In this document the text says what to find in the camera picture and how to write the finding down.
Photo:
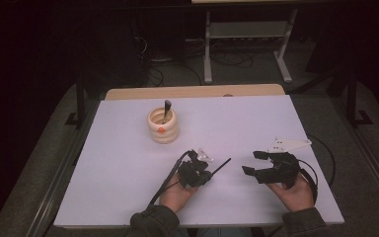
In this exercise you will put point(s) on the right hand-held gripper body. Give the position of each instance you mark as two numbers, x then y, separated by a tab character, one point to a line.
281	171

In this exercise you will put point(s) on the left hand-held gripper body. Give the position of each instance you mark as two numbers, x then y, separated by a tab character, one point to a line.
190	174

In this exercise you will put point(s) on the black spoolie brush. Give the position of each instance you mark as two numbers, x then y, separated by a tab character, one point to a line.
222	165

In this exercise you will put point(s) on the cream ribbed brush holder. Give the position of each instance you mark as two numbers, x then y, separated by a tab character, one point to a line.
167	134

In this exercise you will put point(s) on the dark spoon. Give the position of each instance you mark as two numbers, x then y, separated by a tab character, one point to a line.
167	107

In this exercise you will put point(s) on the person's left hand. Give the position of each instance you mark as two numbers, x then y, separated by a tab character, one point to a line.
176	196

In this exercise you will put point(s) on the person's right hand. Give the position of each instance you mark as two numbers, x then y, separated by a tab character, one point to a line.
296	196

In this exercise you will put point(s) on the white board sheet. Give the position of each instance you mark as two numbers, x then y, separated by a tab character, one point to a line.
118	164

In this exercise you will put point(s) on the wooden table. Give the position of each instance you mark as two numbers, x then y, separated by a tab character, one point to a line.
194	90

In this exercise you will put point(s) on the black stand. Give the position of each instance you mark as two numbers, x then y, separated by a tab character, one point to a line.
352	98
80	105

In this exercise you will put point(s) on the white metal stand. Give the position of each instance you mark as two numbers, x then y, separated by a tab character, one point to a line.
243	29

